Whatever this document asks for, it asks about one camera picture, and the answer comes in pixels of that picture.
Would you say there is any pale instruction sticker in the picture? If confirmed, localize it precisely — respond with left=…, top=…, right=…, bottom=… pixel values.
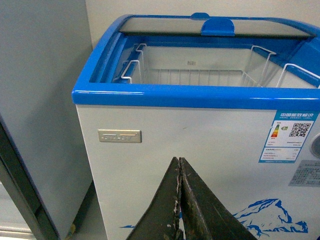
left=288, top=160, right=320, bottom=187

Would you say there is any sliding glass freezer lid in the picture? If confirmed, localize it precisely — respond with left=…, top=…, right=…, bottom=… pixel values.
left=120, top=13, right=320, bottom=39

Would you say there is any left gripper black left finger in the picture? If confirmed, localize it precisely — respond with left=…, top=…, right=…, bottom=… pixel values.
left=127, top=157, right=183, bottom=240

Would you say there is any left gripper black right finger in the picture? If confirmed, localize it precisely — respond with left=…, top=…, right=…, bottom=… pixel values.
left=179, top=157, right=255, bottom=240

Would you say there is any white blue chest freezer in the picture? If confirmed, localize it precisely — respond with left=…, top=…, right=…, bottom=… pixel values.
left=72, top=12, right=320, bottom=240

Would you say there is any grey cabinet beside freezer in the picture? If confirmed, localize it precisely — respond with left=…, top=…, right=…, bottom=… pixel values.
left=0, top=0, right=92, bottom=240

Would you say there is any silver brand nameplate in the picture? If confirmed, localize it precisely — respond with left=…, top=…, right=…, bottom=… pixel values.
left=98, top=129, right=142, bottom=143

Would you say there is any blue freezer lid handle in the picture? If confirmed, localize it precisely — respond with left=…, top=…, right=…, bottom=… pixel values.
left=200, top=17, right=235, bottom=37

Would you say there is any blue energy label sticker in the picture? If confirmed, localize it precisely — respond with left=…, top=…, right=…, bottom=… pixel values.
left=258, top=110, right=319, bottom=163

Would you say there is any white wire freezer basket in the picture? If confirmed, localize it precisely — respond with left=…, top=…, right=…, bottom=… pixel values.
left=118, top=43, right=320, bottom=89

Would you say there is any oval grey control panel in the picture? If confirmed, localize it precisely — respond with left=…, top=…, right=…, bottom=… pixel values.
left=310, top=134, right=320, bottom=159

